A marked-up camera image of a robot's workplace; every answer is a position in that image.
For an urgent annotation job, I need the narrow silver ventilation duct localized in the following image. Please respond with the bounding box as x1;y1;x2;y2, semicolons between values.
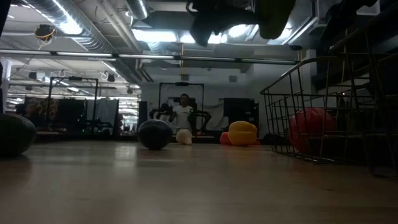
124;0;149;21

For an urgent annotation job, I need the grey hanging cloth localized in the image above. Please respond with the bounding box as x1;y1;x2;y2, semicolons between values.
86;98;120;127

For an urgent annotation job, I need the black storage cabinet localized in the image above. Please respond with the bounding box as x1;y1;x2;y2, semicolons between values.
223;97;259;128

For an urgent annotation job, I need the black hanging panel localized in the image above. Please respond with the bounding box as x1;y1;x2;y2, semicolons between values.
58;98;87;128

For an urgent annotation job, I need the yellow bell pepper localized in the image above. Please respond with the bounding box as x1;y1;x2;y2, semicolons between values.
228;120;259;147

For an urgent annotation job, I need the black upright panel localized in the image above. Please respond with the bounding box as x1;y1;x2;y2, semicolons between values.
138;100;149;135

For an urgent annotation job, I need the black metal rig frame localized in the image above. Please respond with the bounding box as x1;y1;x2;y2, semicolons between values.
48;76;100;125
158;82;205;133

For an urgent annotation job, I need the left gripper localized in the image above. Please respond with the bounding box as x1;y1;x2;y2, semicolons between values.
185;0;259;47

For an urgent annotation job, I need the dark green avocado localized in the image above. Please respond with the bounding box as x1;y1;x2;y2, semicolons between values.
0;113;37;157

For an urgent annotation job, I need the white garlic bulb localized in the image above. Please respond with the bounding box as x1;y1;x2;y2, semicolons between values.
175;128;193;146

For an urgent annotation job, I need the yellow black ceiling cable reel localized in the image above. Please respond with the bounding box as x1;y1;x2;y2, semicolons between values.
34;24;57;41

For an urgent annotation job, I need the ceiling light panel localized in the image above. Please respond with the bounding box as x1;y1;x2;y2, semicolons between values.
132;29;178;43

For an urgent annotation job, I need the long horizontal tube light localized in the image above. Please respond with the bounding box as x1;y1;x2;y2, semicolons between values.
0;49;300;65

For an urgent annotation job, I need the dark purple round fruit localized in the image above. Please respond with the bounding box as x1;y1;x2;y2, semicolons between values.
137;119;174;151

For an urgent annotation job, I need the red bell pepper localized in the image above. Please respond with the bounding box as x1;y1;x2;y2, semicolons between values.
288;107;337;154

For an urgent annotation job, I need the colourful patchwork quilt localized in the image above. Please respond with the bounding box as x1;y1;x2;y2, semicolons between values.
24;96;60;125

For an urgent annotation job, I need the person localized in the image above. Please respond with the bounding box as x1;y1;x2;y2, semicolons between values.
169;93;195;131

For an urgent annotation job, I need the wide silver ventilation duct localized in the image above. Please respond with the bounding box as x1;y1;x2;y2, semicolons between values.
27;0;116;54

